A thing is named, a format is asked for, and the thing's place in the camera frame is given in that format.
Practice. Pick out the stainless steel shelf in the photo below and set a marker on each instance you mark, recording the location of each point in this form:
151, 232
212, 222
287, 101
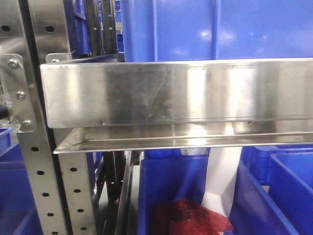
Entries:
179, 104

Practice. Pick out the blue plastic bin lower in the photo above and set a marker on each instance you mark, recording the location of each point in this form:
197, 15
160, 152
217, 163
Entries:
166, 180

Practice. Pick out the blue plastic bin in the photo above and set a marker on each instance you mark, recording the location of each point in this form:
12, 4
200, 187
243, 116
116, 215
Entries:
179, 30
166, 180

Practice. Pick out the blue plastic bin upper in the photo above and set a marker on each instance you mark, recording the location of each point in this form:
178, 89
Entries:
179, 30

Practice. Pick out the red mesh bag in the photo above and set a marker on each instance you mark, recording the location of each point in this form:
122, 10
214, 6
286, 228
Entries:
185, 217

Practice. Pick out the blue bin right lower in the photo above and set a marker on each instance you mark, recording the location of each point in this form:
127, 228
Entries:
288, 172

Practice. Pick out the blue bin left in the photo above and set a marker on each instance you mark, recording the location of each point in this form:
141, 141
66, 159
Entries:
18, 213

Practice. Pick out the perforated steel upright post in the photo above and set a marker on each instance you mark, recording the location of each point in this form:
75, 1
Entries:
44, 31

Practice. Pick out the steel mounting bracket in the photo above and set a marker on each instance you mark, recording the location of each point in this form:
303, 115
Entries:
16, 93

